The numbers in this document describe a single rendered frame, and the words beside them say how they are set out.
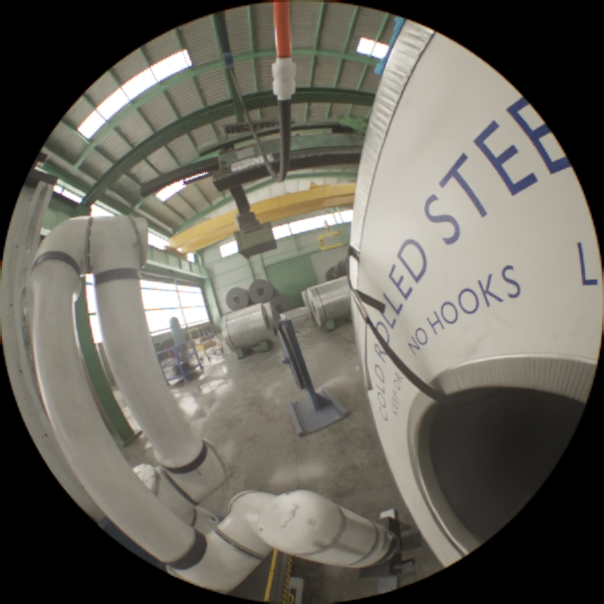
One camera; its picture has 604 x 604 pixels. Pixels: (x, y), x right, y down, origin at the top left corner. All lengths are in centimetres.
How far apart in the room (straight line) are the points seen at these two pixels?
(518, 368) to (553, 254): 10
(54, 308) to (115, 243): 17
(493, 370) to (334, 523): 21
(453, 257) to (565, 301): 12
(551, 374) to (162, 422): 54
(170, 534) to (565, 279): 41
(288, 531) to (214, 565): 14
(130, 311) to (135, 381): 13
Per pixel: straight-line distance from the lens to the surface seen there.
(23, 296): 67
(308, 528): 20
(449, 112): 20
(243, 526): 32
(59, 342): 30
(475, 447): 68
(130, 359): 38
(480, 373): 23
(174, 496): 56
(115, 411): 320
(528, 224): 17
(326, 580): 118
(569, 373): 19
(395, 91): 25
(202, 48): 1155
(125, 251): 40
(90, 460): 26
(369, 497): 124
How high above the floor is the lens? 115
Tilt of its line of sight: 2 degrees down
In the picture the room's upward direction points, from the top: 18 degrees counter-clockwise
